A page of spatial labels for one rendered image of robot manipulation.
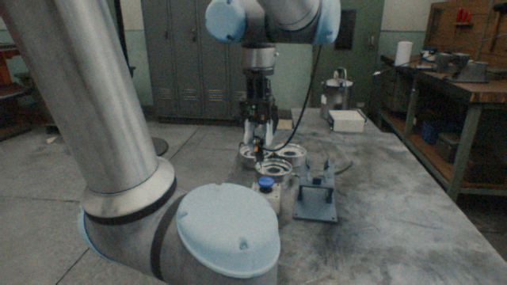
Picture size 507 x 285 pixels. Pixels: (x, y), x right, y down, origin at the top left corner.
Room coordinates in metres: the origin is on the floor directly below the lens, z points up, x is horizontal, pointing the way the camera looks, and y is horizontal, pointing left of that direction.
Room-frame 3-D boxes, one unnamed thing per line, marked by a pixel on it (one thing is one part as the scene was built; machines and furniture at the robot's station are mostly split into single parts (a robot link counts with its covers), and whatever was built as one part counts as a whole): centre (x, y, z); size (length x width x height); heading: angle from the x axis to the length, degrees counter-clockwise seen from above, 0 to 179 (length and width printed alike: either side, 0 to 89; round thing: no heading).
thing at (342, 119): (1.70, -0.48, 0.83); 0.41 x 0.19 x 0.30; 177
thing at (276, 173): (0.79, -0.05, 0.82); 0.10 x 0.10 x 0.04
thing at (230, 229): (0.30, 0.04, 0.97); 0.13 x 0.12 x 0.14; 65
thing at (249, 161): (0.90, 0.00, 0.82); 0.10 x 0.10 x 0.04
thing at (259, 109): (0.69, -0.01, 1.07); 0.09 x 0.08 x 0.12; 170
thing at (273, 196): (0.65, -0.03, 0.82); 0.08 x 0.07 x 0.05; 173
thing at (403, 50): (2.80, -1.30, 0.96); 0.12 x 0.11 x 0.20; 83
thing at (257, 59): (0.69, -0.01, 1.15); 0.08 x 0.08 x 0.05
